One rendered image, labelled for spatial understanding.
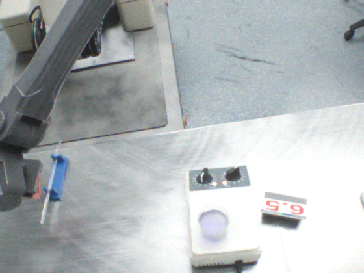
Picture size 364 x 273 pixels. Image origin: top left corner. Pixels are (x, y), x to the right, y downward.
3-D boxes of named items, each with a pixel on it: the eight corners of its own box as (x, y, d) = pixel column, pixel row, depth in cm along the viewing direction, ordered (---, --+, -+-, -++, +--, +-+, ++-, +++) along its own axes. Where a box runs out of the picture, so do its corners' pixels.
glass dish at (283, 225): (297, 238, 84) (299, 235, 82) (277, 257, 82) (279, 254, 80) (278, 220, 86) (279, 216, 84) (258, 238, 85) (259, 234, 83)
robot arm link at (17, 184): (43, 118, 72) (0, 105, 65) (60, 177, 66) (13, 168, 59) (6, 158, 76) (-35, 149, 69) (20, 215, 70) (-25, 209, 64)
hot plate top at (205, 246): (188, 194, 82) (187, 192, 82) (253, 188, 82) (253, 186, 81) (192, 256, 76) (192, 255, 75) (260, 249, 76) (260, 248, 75)
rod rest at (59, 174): (54, 158, 98) (49, 150, 95) (69, 158, 98) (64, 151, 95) (46, 198, 93) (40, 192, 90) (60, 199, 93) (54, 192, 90)
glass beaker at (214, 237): (197, 244, 77) (194, 229, 70) (201, 216, 79) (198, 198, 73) (231, 247, 76) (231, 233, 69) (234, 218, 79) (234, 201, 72)
